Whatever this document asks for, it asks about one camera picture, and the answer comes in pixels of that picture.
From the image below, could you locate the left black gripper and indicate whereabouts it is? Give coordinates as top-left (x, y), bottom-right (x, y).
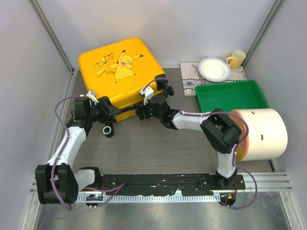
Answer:
top-left (88, 98), bottom-right (122, 125)

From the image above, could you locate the yellow Pikachu suitcase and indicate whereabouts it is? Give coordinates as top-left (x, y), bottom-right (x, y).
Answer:
top-left (77, 37), bottom-right (175, 138)

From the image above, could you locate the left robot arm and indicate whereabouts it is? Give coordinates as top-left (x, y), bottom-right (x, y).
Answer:
top-left (35, 95), bottom-right (122, 210)

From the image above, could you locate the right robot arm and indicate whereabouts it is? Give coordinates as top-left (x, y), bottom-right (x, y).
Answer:
top-left (136, 95), bottom-right (242, 189)

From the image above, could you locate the patterned white cloth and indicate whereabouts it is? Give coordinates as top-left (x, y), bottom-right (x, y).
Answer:
top-left (180, 63), bottom-right (246, 96)

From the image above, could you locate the silver fork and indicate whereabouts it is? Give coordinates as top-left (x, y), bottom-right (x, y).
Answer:
top-left (191, 64), bottom-right (206, 85)

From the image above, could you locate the white plate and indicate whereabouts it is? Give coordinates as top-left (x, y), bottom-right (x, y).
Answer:
top-left (198, 57), bottom-right (231, 82)

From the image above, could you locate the green plastic tray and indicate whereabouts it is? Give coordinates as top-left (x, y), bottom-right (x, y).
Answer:
top-left (196, 80), bottom-right (269, 113)

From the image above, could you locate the yellow mug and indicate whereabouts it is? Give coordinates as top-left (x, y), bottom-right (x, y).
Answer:
top-left (226, 50), bottom-right (246, 69)

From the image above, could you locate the white cylindrical bin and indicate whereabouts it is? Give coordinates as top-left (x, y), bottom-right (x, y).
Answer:
top-left (231, 108), bottom-right (288, 161)

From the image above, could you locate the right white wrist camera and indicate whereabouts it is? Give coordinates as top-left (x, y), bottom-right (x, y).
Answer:
top-left (140, 87), bottom-right (154, 105)

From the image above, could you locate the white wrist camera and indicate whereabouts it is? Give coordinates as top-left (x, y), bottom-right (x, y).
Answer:
top-left (140, 87), bottom-right (154, 105)
top-left (85, 90), bottom-right (98, 104)

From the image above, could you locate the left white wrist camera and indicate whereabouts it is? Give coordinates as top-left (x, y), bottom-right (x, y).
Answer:
top-left (85, 90), bottom-right (98, 104)

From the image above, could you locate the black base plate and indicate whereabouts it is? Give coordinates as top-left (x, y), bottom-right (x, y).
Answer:
top-left (85, 173), bottom-right (246, 196)

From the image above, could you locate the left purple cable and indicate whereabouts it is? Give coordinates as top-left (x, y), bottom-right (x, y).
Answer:
top-left (50, 95), bottom-right (125, 211)

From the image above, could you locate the purple cable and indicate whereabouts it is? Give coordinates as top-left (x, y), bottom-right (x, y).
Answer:
top-left (141, 77), bottom-right (259, 211)
top-left (50, 95), bottom-right (125, 211)

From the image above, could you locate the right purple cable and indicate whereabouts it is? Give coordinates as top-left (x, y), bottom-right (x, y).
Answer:
top-left (141, 77), bottom-right (259, 211)

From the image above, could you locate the left aluminium corner post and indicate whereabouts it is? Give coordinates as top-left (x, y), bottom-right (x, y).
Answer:
top-left (28, 0), bottom-right (74, 73)

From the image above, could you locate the aluminium corner post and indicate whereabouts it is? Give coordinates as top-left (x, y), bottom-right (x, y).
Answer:
top-left (242, 0), bottom-right (285, 68)
top-left (28, 0), bottom-right (74, 73)

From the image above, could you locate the aluminium frame rail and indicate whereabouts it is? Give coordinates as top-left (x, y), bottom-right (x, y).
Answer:
top-left (30, 174), bottom-right (294, 204)

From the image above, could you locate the right aluminium corner post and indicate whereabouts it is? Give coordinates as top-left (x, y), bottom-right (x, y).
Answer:
top-left (242, 0), bottom-right (285, 68)

